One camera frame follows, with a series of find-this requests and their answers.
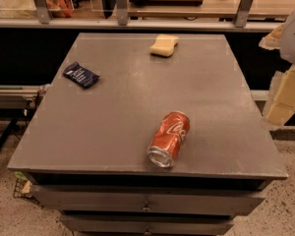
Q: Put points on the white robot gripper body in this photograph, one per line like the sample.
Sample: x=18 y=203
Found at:
x=294 y=39

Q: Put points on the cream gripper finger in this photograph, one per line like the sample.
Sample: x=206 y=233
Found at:
x=280 y=106
x=272 y=40

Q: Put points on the red coke can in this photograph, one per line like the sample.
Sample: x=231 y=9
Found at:
x=166 y=142

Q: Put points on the yellow sponge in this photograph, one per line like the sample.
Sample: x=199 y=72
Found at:
x=164 y=45

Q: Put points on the top grey drawer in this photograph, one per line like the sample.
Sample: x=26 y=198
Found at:
x=176 y=201

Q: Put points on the grey drawer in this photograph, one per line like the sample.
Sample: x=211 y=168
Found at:
x=176 y=201
x=146 y=225

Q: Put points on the dark blue snack bag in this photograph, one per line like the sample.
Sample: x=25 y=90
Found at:
x=81 y=76

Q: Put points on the grey drawer cabinet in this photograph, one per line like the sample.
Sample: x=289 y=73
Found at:
x=99 y=136

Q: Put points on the orange snack bag behind glass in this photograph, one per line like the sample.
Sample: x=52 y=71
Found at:
x=60 y=8

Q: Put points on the metal window rail frame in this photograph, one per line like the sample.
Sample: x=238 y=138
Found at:
x=211 y=15

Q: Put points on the wire basket on floor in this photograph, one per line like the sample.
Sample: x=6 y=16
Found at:
x=22 y=191

